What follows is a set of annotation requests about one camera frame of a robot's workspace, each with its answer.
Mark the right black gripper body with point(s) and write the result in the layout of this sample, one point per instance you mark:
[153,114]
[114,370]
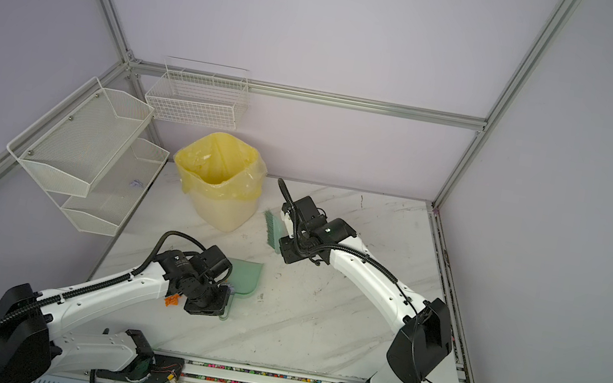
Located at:
[292,248]

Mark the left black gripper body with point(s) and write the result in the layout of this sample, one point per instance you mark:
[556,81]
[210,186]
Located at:
[206,300]

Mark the green hand brush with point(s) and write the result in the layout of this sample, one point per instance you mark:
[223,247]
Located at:
[275,230]

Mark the green plastic dustpan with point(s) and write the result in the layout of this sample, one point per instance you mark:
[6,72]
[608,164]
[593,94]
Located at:
[242,282]

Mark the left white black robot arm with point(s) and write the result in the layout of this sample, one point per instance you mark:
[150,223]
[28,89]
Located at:
[38,329]

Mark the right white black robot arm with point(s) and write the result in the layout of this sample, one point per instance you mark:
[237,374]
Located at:
[422,328]

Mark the orange scrap near left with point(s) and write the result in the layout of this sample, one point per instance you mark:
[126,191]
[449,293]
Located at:
[173,300]

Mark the bin with yellow bag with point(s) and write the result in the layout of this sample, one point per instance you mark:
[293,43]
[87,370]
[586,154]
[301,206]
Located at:
[223,177]

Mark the white mesh two-tier shelf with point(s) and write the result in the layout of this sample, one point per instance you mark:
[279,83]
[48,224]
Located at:
[91,158]

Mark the white wire basket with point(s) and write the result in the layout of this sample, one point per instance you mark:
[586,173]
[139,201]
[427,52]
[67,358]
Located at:
[200,93]

